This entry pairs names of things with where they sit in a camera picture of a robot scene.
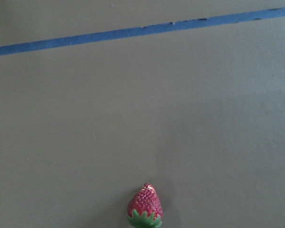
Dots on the red strawberry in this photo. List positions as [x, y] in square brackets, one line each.
[144, 209]

